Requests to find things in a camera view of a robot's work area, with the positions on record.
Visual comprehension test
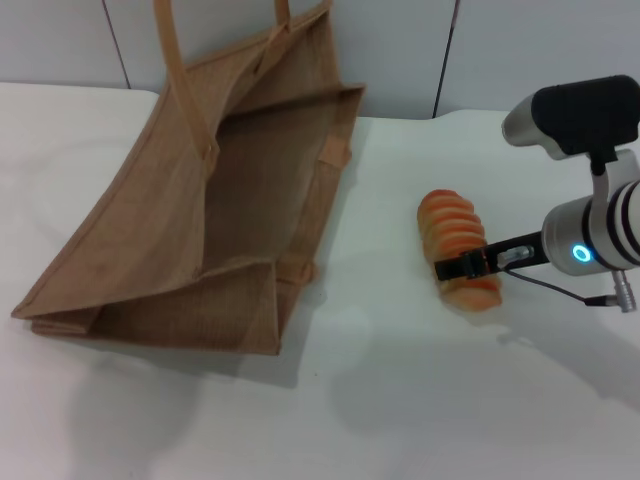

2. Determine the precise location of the orange sliced bread loaf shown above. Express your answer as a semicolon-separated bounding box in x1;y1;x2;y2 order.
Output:
416;188;503;314

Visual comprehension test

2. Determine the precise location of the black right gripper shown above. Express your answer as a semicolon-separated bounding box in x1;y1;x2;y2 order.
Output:
433;230;549;283

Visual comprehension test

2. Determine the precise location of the brown jute handbag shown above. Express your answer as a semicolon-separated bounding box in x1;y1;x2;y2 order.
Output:
10;0;368;358

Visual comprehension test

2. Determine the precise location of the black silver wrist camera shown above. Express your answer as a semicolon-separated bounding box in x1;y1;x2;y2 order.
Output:
501;74;640;176

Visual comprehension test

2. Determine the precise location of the thin black cable with plug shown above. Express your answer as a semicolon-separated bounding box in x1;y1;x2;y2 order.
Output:
501;267;640;315

